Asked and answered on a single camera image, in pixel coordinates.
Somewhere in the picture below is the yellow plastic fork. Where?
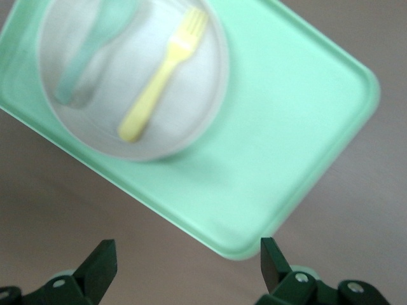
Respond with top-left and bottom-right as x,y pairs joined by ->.
118,8 -> 209,143

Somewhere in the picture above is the mint green rectangular tray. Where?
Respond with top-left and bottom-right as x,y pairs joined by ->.
0,0 -> 382,262

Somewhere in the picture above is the teal plastic spoon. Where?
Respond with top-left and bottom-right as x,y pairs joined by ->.
54,0 -> 138,105

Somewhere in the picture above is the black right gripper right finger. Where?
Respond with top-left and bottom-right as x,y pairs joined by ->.
253,237 -> 389,305

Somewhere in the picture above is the round white plate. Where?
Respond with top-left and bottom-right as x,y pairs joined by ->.
37,0 -> 231,163

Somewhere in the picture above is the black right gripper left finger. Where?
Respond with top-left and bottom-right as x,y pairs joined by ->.
0,239 -> 118,305

